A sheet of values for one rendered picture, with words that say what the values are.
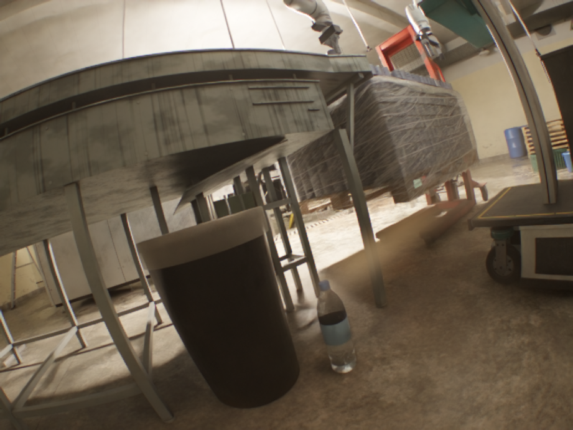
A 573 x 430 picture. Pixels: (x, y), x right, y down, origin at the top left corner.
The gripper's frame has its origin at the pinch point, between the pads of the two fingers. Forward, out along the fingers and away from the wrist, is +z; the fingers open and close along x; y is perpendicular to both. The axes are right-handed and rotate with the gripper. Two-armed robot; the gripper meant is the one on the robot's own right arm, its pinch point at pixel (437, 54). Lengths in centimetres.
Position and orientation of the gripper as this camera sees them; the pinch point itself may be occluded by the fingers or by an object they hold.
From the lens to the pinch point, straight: 165.2
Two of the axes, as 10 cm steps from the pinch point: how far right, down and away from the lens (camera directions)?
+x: 8.8, -2.8, 4.0
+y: 4.0, -0.5, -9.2
